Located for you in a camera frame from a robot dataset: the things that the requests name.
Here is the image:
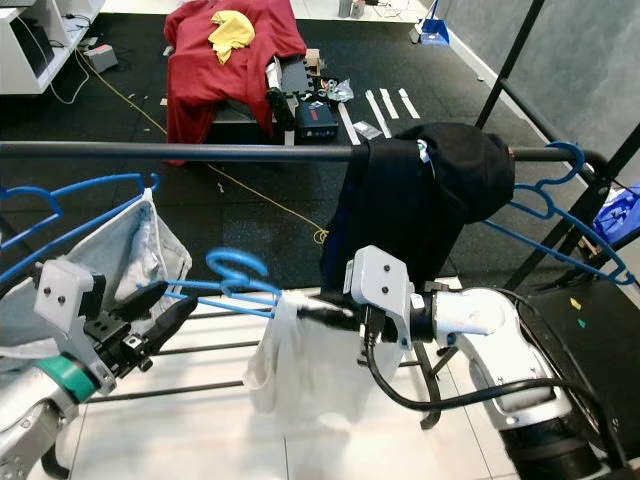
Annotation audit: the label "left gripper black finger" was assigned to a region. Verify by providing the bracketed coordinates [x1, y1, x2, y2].
[150, 297, 197, 353]
[116, 282, 170, 325]

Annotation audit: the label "yellow cloth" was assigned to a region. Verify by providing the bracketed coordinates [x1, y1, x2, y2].
[208, 10, 256, 66]

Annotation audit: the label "black metal clothes rack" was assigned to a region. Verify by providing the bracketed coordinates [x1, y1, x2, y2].
[0, 0, 640, 401]

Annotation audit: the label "yellow cord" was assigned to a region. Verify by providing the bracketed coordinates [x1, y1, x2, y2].
[75, 55, 336, 246]

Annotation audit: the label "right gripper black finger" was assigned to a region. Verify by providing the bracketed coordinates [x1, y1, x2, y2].
[285, 298, 346, 329]

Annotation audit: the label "white garment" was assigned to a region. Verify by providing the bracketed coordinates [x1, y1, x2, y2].
[245, 290, 401, 421]

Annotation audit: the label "black floor mat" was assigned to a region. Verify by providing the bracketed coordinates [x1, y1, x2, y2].
[0, 12, 640, 301]

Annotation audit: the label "black garment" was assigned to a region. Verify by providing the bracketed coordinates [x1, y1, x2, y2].
[320, 122, 519, 301]

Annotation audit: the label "light blue shorts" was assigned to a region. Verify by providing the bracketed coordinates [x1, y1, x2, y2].
[0, 192, 193, 346]

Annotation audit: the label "red cloth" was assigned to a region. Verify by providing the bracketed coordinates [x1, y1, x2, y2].
[163, 0, 309, 161]

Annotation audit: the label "blue bag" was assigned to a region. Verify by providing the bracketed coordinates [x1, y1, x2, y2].
[592, 182, 640, 249]

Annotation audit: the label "small grey box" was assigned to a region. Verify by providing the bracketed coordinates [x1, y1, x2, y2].
[85, 45, 121, 73]

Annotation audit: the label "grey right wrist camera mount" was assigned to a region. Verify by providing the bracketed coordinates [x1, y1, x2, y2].
[345, 245, 416, 351]

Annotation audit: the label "blue dustpan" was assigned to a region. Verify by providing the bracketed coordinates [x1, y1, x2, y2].
[418, 0, 453, 46]

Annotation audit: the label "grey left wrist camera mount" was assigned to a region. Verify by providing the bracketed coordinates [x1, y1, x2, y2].
[35, 258, 106, 351]

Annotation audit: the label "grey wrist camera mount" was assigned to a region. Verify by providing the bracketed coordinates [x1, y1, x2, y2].
[35, 258, 106, 351]
[345, 245, 416, 351]

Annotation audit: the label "black equipment case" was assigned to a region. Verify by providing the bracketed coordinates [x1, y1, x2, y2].
[265, 55, 351, 141]

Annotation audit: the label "white cabinet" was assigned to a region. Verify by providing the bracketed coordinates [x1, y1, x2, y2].
[0, 0, 101, 96]

